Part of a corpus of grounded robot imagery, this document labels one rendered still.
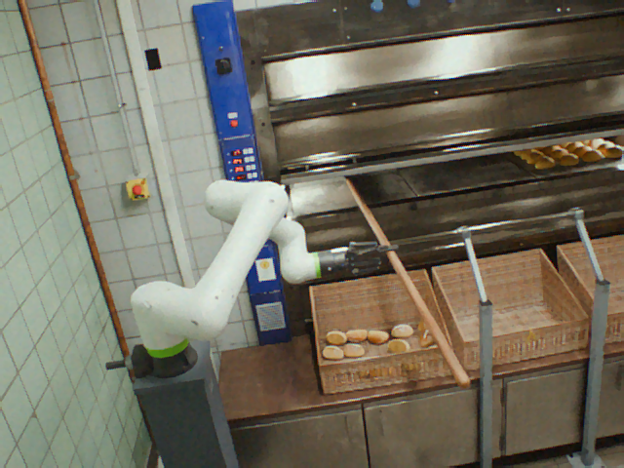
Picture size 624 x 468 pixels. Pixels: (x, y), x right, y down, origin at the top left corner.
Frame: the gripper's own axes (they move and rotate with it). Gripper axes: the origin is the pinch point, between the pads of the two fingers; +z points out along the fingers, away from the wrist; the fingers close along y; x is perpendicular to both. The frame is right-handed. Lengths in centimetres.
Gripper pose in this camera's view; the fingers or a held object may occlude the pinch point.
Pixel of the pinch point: (389, 253)
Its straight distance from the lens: 217.4
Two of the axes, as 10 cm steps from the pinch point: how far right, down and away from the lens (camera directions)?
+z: 9.9, -1.6, 0.4
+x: 0.9, 3.8, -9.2
